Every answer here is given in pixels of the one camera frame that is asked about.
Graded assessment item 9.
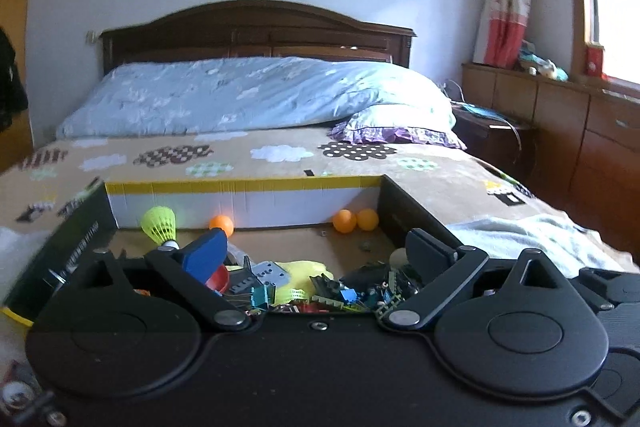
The yellow-green shuttlecock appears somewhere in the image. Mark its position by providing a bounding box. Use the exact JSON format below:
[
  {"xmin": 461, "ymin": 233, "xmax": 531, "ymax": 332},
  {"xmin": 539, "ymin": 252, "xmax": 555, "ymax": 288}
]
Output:
[{"xmin": 140, "ymin": 206, "xmax": 181, "ymax": 253}]

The small red box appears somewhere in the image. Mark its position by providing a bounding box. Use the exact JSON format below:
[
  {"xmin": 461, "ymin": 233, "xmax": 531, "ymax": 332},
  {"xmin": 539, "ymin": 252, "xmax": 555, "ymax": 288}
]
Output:
[{"xmin": 586, "ymin": 45, "xmax": 606, "ymax": 78}]

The red plastic bowl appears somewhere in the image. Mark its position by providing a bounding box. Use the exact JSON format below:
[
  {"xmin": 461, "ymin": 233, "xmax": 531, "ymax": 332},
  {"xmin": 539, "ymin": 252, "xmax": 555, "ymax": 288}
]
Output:
[{"xmin": 207, "ymin": 264, "xmax": 232, "ymax": 295}]

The dark wooden nightstand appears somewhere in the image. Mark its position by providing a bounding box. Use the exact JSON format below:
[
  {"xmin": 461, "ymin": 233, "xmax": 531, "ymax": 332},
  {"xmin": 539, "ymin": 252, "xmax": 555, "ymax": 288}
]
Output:
[{"xmin": 450, "ymin": 102, "xmax": 538, "ymax": 178}]

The patterned tan bed sheet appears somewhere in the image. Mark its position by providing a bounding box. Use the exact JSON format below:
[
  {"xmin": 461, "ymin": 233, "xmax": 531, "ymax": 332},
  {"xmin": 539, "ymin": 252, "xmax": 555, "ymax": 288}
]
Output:
[{"xmin": 0, "ymin": 127, "xmax": 556, "ymax": 233}]

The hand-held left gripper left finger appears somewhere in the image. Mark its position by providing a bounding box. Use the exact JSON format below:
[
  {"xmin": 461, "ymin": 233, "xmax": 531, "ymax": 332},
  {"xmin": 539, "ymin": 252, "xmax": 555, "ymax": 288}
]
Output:
[{"xmin": 52, "ymin": 228, "xmax": 252, "ymax": 334}]

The light blue floral quilt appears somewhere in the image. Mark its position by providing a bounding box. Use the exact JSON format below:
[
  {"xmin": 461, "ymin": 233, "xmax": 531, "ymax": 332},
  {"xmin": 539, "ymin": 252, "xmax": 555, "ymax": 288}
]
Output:
[{"xmin": 55, "ymin": 56, "xmax": 457, "ymax": 138}]

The heap of electronic parts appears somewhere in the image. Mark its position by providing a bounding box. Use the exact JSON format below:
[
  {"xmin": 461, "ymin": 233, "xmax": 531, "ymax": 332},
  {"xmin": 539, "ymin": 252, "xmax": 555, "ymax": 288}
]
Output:
[{"xmin": 220, "ymin": 252, "xmax": 426, "ymax": 315}]

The dark wooden headboard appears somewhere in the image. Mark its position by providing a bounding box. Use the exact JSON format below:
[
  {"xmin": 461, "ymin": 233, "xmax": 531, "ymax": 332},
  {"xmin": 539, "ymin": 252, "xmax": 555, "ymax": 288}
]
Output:
[{"xmin": 99, "ymin": 0, "xmax": 417, "ymax": 75}]

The yellow cardboard box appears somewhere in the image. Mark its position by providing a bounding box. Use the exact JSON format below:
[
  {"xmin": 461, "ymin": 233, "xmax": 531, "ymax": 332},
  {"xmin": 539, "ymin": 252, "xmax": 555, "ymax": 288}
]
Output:
[{"xmin": 0, "ymin": 174, "xmax": 481, "ymax": 325}]

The clutter of small toys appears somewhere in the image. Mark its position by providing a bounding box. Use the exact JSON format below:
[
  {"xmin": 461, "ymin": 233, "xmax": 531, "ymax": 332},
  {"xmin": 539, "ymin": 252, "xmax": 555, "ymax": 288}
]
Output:
[{"xmin": 517, "ymin": 39, "xmax": 570, "ymax": 82}]

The black jacket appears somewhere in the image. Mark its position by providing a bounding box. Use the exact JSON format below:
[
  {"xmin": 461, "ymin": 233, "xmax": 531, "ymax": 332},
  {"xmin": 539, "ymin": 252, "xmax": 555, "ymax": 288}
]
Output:
[{"xmin": 0, "ymin": 27, "xmax": 28, "ymax": 132}]

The wooden cabinet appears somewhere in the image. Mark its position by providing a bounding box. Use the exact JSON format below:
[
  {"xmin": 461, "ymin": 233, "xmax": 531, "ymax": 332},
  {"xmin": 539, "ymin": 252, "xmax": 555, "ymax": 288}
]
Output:
[{"xmin": 461, "ymin": 63, "xmax": 640, "ymax": 253}]

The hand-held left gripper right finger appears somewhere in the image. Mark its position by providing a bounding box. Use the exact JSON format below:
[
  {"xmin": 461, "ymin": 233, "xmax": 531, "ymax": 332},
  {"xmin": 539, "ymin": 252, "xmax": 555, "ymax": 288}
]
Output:
[{"xmin": 379, "ymin": 228, "xmax": 576, "ymax": 333}]

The purple frilled pillow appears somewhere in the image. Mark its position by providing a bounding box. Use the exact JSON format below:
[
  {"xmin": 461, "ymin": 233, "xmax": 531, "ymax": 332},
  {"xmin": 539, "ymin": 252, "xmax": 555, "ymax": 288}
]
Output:
[{"xmin": 327, "ymin": 104, "xmax": 468, "ymax": 150}]

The yellow cloth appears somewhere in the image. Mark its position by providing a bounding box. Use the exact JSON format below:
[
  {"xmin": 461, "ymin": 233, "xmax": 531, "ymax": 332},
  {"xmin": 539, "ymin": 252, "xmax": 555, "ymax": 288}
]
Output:
[{"xmin": 272, "ymin": 259, "xmax": 328, "ymax": 303}]

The white cable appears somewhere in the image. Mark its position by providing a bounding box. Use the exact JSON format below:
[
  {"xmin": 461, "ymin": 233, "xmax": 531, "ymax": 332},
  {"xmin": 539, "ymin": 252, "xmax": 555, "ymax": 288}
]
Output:
[{"xmin": 442, "ymin": 79, "xmax": 523, "ymax": 142}]

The grey studded brick plate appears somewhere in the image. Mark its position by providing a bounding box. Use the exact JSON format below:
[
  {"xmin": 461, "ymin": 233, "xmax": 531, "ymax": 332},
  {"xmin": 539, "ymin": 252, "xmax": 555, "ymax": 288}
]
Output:
[{"xmin": 250, "ymin": 261, "xmax": 291, "ymax": 290}]

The white fluffy blanket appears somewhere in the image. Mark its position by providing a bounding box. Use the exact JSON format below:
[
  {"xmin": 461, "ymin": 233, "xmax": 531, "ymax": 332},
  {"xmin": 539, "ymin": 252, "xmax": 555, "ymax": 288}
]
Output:
[{"xmin": 0, "ymin": 212, "xmax": 640, "ymax": 358}]

